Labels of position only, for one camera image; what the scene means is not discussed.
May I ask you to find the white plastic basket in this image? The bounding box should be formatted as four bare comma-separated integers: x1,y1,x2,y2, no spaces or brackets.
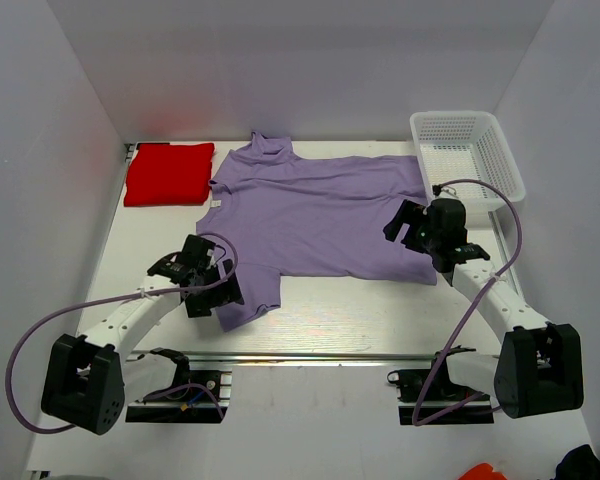
410,110,526,223

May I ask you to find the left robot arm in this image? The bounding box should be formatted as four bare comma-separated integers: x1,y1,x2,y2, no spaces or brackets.
41,233,243,435

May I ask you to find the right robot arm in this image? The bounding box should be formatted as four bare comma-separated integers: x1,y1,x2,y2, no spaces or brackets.
383,198,584,418

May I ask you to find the black cloth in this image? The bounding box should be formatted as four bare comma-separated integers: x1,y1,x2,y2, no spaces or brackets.
554,445,600,480

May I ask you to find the purple t shirt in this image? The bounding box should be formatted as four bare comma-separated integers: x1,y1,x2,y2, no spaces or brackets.
196,133,437,331

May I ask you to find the folded red t shirt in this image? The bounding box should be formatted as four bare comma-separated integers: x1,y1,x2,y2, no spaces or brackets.
123,142,215,207

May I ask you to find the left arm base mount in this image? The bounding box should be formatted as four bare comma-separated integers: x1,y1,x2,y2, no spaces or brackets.
123,349,232,425

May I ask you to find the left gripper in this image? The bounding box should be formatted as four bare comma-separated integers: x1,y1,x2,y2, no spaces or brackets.
186,259,244,318

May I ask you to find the orange object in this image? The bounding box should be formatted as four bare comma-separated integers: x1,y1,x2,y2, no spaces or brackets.
459,463,507,480

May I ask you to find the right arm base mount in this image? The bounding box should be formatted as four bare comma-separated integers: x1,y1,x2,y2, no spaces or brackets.
387,369,495,426

